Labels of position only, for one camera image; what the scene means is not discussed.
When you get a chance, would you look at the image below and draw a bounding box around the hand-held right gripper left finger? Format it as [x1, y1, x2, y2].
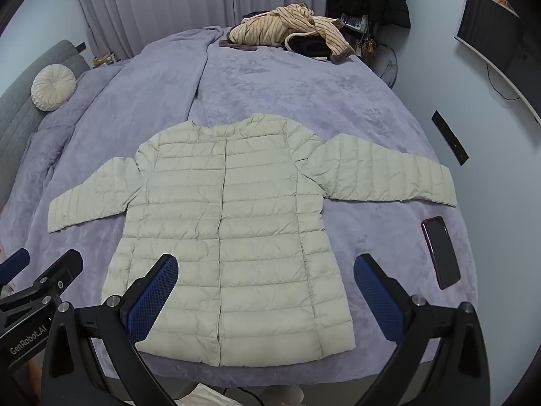
[40, 254, 180, 406]

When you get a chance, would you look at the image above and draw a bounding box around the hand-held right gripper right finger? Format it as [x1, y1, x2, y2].
[353, 254, 493, 406]

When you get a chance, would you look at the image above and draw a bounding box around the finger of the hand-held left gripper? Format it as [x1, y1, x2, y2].
[0, 249, 31, 291]
[0, 249, 84, 326]

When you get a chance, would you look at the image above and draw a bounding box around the cream puffer jacket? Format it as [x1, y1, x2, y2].
[47, 113, 458, 366]

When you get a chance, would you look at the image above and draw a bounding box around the smartphone in purple case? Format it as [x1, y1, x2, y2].
[420, 216, 461, 290]

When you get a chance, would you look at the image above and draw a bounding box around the white cloth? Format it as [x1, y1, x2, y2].
[186, 383, 237, 406]

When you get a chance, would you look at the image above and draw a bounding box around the grey quilted headboard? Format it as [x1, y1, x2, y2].
[0, 39, 91, 212]

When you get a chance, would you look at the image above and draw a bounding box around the black flat strip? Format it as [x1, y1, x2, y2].
[431, 110, 470, 166]

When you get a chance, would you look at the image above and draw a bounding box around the round cream pleated pillow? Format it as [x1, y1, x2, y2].
[31, 64, 77, 112]

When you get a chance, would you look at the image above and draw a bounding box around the small bedside clutter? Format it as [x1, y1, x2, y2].
[91, 53, 123, 68]

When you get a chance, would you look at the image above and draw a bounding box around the lavender plush blanket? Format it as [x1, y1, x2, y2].
[0, 25, 478, 390]

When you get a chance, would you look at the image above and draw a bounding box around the standing fan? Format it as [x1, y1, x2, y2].
[377, 44, 400, 89]

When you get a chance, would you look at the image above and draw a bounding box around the brown patterned bag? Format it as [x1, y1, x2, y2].
[355, 29, 379, 55]

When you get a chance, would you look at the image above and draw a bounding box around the dark garment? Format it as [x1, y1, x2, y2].
[287, 36, 332, 61]

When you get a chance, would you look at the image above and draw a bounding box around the grey curtain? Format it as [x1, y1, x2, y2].
[70, 0, 330, 58]

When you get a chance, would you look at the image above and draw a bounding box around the beige striped robe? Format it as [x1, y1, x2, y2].
[219, 3, 356, 65]

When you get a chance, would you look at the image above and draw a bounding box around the black monitor cable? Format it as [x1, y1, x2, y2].
[486, 63, 521, 101]

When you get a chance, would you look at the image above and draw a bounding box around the wall-mounted monitor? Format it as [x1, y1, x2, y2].
[454, 0, 541, 125]

